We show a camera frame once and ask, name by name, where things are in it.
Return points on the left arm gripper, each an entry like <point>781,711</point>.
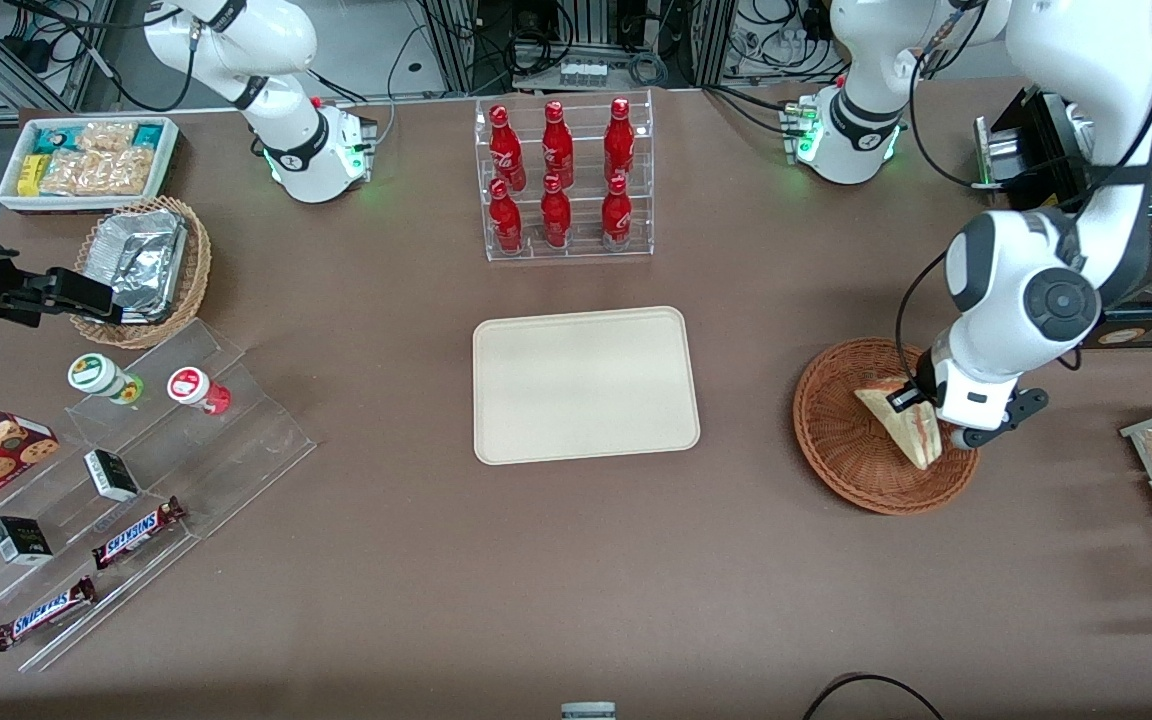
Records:
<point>922,386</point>

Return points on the beige plastic tray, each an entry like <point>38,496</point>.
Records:
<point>586,385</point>

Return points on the snickers chocolate bar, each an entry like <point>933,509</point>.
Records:
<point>136,533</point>
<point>44,613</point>

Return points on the clear acrylic bottle rack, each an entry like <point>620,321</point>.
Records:
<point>581,240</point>

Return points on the green lid white cup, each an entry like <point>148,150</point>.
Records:
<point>94,373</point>

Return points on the small grey device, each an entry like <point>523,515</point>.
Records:
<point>588,712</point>

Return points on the large clear cookie bag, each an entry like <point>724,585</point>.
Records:
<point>101,172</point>

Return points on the red cola bottle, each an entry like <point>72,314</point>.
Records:
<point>505,145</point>
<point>617,215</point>
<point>556,215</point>
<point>619,140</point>
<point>506,220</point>
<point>557,145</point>

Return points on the triangular sandwich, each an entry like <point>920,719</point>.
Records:
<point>906,432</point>

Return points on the aluminium foil container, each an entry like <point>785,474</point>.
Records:
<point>141,260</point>

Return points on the red lid white cup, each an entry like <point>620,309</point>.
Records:
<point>190,385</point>

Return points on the yellow snack packet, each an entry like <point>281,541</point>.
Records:
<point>30,175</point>

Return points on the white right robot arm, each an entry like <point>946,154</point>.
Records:
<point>286,150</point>

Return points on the light tan wicker basket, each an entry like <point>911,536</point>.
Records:
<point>198,270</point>

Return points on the teal snack packet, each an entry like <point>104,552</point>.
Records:
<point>56,138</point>

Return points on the small black box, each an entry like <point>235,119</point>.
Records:
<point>20,541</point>
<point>111,476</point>

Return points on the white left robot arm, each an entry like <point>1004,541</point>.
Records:
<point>1026,290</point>

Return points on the white power strip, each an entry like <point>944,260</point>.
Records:
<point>582,74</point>

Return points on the clear acrylic stepped shelf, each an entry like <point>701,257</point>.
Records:
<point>246,440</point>

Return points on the white rectangular snack bin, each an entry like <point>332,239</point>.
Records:
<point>11,200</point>

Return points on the black machine with yellow panel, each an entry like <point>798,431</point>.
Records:
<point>1036,140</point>

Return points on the brown round wicker basket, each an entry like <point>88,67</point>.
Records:
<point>836,450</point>

